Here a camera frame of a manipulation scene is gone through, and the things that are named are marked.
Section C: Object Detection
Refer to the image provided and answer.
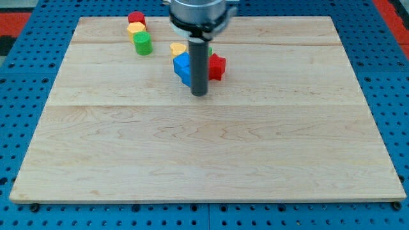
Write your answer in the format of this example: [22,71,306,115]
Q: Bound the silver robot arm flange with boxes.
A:
[168,0,238,43]

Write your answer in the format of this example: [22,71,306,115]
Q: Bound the yellow heart block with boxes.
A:
[169,43,187,58]

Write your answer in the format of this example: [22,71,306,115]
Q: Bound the red star block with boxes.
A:
[208,54,226,81]

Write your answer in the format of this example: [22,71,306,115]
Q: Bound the blue angular block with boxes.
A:
[179,66,191,87]

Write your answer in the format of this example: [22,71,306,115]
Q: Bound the blue cube block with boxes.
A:
[173,52,190,75]

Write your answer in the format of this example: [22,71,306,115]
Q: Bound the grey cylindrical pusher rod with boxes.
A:
[189,41,209,96]

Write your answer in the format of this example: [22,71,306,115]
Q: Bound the light wooden board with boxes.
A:
[10,17,406,204]

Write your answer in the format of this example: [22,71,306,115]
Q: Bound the green cylinder block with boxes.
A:
[133,31,153,56]

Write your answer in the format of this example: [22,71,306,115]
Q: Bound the yellow hexagon block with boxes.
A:
[127,22,146,43]

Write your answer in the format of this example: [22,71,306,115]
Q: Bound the red cylinder block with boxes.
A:
[127,11,146,26]

